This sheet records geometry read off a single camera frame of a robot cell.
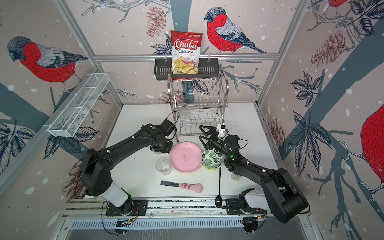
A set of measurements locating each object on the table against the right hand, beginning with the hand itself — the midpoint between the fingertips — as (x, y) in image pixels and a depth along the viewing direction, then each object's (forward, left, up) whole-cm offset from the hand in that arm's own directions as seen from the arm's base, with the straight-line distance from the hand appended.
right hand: (196, 135), depth 76 cm
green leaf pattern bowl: (-5, -8, -18) cm, 20 cm away
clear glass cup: (-10, +19, -16) cm, 27 cm away
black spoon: (-26, -12, -23) cm, 37 cm away
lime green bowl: (-11, -9, -18) cm, 23 cm away
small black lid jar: (-14, -21, -19) cm, 32 cm away
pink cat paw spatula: (-20, 0, -22) cm, 30 cm away
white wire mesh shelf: (+10, +64, +11) cm, 66 cm away
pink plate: (-3, +7, -20) cm, 21 cm away
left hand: (-3, +17, -11) cm, 20 cm away
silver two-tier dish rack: (+50, +3, -24) cm, 55 cm away
